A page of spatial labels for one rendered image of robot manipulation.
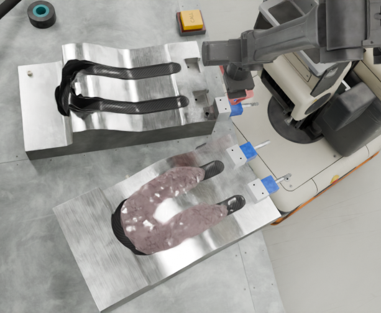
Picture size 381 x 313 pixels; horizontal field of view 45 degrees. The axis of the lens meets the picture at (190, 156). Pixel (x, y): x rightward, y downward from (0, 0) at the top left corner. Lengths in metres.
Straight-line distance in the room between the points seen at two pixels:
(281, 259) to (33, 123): 1.26
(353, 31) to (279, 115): 1.39
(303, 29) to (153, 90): 0.61
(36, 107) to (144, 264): 0.51
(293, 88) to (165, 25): 0.45
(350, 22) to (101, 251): 0.72
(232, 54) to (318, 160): 1.01
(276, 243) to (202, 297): 0.97
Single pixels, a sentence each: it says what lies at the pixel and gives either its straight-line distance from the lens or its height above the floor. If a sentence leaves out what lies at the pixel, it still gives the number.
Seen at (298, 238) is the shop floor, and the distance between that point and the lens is 2.15.
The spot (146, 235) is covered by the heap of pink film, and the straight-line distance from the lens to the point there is 1.11.
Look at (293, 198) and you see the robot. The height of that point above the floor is 0.28.
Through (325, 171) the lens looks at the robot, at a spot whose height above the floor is 0.28.
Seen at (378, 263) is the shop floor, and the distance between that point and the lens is 2.27.
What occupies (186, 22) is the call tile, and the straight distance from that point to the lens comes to 1.49.
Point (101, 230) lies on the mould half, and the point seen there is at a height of 0.91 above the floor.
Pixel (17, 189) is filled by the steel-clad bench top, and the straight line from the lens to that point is 1.28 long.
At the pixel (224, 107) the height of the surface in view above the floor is 0.85.
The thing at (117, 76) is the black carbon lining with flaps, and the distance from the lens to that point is 1.29.
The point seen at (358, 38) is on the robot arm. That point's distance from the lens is 0.68.
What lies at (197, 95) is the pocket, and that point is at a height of 0.86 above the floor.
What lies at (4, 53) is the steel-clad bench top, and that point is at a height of 0.80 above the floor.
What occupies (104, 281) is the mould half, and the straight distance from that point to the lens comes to 1.08.
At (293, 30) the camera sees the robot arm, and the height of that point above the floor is 1.39.
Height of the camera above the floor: 1.98
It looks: 66 degrees down
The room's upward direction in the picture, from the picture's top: 15 degrees clockwise
